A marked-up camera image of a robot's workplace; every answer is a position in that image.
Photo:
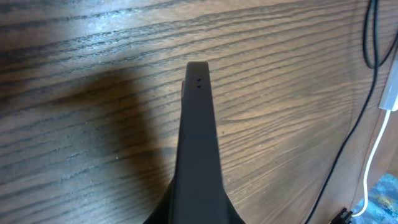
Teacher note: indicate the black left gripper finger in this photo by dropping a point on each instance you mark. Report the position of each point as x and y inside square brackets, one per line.
[196, 193]

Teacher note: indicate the white power strip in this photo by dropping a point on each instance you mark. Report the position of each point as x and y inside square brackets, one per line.
[389, 97]

